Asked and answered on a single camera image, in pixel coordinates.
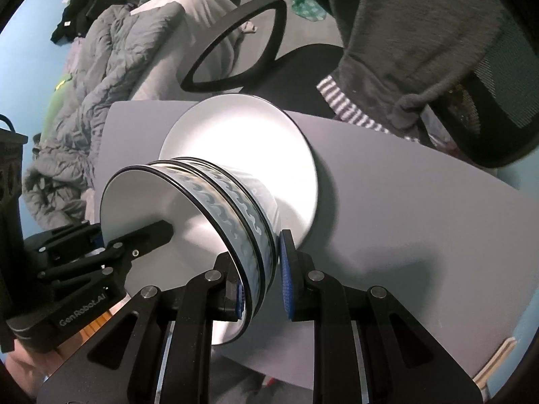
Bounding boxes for grey quilted comforter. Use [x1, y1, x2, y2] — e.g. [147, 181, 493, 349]
[23, 2, 186, 228]

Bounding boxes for black mesh office chair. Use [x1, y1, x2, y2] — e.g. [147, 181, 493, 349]
[182, 0, 539, 169]

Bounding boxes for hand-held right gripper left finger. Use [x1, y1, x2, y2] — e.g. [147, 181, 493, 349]
[36, 252, 253, 404]

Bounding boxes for light wood plank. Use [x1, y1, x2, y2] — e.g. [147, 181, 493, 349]
[474, 337, 518, 388]

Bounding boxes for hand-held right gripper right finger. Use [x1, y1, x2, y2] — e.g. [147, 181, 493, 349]
[278, 229, 483, 404]

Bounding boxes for striped grey white cloth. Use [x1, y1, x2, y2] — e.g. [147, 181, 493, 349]
[316, 75, 422, 141]

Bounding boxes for black clothes pile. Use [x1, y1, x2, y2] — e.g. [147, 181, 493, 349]
[51, 0, 131, 45]

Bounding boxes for dark grey fleece robe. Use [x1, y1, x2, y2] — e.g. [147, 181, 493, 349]
[301, 0, 518, 135]

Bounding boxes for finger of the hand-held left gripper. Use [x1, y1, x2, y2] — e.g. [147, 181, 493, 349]
[23, 223, 104, 270]
[101, 220, 175, 274]

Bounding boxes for person's left hand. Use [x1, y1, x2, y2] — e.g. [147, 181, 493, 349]
[3, 344, 75, 397]

